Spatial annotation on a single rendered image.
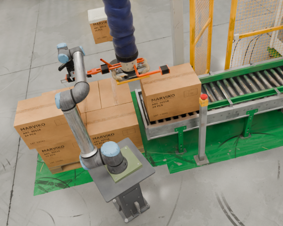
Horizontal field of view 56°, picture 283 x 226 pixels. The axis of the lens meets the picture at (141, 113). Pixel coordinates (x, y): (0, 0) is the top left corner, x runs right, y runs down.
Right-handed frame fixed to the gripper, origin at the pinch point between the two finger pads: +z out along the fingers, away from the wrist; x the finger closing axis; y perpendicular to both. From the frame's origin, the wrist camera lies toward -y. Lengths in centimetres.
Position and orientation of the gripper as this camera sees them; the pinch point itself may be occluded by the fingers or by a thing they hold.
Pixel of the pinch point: (71, 77)
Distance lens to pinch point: 279.9
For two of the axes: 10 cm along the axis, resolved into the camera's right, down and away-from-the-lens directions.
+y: 9.7, -2.4, 0.6
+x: -2.1, -6.7, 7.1
